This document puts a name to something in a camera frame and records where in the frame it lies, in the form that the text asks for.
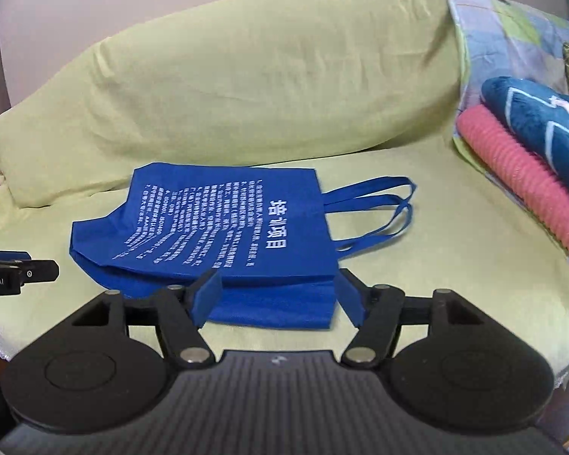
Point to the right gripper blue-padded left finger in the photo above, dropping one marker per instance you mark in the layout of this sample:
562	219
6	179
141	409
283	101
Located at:
181	312

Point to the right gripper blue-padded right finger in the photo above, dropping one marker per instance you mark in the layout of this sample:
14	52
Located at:
375	312

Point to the blue non-woven shopping bag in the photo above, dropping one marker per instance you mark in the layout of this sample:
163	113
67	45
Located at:
273	236

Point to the pink ribbed folded towel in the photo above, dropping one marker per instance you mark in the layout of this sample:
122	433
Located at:
522	172

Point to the light green covered sofa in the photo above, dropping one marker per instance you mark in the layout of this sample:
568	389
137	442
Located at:
354	89

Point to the blue patterned folded towel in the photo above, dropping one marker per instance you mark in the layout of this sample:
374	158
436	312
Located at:
536	115

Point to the patchwork pastel blanket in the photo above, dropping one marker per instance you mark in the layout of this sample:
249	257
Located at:
510	39

